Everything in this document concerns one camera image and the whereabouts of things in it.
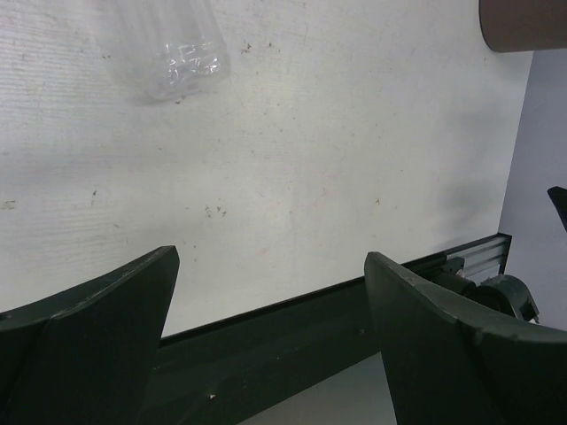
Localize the clear unlabelled plastic bottle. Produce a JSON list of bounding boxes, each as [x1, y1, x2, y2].
[[97, 1, 230, 103]]

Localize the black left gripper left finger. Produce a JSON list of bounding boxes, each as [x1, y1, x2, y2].
[[1, 246, 180, 424]]

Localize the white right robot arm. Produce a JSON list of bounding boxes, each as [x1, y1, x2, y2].
[[424, 233, 540, 324]]

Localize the aluminium extrusion rail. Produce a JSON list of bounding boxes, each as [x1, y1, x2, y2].
[[445, 233, 512, 284]]

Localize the brown plastic bin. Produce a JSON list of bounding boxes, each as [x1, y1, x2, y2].
[[478, 0, 567, 53]]

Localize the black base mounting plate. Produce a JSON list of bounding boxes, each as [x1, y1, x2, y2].
[[138, 277, 379, 424]]

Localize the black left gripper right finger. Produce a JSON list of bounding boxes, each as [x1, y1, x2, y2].
[[364, 252, 566, 424]]

